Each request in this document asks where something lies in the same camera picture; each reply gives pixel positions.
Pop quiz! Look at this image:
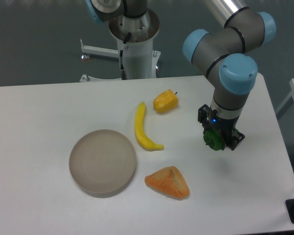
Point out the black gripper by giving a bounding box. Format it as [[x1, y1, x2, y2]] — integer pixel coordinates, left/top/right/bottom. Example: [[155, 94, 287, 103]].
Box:
[[197, 104, 245, 150]]

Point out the green toy pepper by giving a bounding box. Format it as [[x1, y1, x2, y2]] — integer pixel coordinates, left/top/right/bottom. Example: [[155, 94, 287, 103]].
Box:
[[203, 128, 223, 151]]

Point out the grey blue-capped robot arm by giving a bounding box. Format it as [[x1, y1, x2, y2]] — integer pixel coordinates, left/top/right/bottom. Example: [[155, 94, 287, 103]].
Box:
[[86, 0, 276, 151]]

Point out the yellow toy bell pepper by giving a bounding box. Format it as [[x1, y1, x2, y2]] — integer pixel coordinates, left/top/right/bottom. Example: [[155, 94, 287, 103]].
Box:
[[153, 89, 179, 114]]

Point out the beige round plate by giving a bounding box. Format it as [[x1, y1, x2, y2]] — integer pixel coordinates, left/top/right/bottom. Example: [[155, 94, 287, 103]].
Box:
[[69, 129, 137, 198]]

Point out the orange triangular toy bread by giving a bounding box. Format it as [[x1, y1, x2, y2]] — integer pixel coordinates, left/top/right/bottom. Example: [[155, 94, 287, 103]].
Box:
[[145, 166, 190, 200]]

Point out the yellow toy banana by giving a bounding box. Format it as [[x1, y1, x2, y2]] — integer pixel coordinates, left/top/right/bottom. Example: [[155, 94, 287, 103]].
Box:
[[134, 102, 164, 151]]

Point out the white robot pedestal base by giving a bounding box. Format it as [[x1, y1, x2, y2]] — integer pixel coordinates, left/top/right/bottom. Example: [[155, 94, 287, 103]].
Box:
[[78, 7, 162, 83]]

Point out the black cable on pedestal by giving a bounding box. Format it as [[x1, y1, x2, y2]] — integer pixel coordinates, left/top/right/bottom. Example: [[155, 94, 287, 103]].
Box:
[[119, 32, 132, 80]]

